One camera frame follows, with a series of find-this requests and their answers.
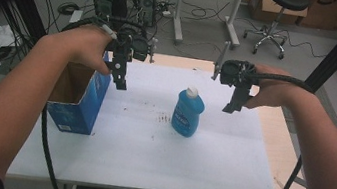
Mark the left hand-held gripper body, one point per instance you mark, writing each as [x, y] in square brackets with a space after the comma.
[139, 47]

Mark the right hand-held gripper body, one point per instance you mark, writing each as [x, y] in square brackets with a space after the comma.
[235, 71]

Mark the person's right hand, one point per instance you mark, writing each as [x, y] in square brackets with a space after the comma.
[270, 87]

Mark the person's left hand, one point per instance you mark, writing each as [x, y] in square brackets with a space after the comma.
[84, 46]

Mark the white power strip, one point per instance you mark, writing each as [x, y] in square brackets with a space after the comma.
[166, 13]

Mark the open blue cardboard box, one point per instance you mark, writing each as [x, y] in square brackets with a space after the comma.
[85, 109]

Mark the blue bottle with white cap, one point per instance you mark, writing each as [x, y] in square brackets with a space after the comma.
[187, 112]

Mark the black computer tower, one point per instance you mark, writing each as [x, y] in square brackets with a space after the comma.
[146, 2]

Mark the white desk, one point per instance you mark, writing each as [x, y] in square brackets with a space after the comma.
[235, 17]

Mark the black swivel stool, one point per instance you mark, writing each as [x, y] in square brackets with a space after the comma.
[286, 1]

